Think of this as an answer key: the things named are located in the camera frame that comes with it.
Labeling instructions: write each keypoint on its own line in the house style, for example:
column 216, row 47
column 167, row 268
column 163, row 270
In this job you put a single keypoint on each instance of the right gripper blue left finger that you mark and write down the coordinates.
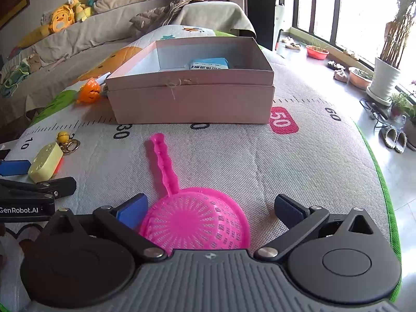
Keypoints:
column 120, row 224

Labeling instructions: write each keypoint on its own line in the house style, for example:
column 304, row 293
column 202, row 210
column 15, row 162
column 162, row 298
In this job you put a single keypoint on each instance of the white stick vacuum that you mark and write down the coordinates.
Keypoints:
column 282, row 19

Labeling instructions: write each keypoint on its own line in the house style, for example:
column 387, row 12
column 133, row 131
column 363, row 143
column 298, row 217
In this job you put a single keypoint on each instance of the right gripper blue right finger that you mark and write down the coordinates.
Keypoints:
column 303, row 225

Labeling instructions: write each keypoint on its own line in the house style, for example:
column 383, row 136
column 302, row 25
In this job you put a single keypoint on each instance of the grey covered sofa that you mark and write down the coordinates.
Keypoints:
column 77, row 50

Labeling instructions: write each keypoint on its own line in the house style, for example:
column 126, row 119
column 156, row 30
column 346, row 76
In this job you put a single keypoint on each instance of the orange plastic fish toy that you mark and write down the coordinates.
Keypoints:
column 89, row 93

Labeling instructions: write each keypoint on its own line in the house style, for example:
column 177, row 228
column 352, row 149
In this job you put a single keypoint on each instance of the blue wet wipes pack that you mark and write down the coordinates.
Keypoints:
column 218, row 63

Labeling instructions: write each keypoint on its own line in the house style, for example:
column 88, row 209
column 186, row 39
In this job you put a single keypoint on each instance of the pink succulent pot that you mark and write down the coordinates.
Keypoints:
column 359, row 78

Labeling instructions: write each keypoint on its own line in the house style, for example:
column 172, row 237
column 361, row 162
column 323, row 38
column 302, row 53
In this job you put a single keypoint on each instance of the yellow duck plush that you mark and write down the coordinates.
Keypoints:
column 62, row 18

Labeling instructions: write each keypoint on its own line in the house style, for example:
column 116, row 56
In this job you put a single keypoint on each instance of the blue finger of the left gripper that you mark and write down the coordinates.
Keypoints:
column 14, row 167
column 56, row 188

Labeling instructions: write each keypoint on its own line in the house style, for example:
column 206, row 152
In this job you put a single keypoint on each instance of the white plant pot with bamboo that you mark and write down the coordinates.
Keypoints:
column 386, row 71

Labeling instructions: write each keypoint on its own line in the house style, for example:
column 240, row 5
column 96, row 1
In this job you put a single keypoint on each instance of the red plastic basin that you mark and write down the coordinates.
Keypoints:
column 317, row 52

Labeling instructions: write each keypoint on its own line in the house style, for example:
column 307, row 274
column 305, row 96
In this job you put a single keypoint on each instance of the white blue-grey plastic block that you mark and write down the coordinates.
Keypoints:
column 101, row 80

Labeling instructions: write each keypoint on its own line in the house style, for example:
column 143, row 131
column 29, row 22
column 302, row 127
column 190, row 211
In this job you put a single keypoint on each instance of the yellow sponge-like box toy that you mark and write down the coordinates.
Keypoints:
column 45, row 163

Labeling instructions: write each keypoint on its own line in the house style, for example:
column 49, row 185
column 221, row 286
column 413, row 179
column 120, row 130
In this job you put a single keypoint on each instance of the yellow keychain with ring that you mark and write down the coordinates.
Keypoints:
column 67, row 142

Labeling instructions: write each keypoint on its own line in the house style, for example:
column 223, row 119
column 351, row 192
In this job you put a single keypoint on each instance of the pair of slippers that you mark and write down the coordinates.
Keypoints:
column 393, row 138

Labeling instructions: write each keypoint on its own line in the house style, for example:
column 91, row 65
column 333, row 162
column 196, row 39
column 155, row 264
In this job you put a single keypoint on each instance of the pink plastic strainer scoop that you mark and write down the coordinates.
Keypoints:
column 192, row 218

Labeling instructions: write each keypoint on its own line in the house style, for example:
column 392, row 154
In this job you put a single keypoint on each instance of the pink cardboard box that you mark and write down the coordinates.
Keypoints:
column 156, row 85

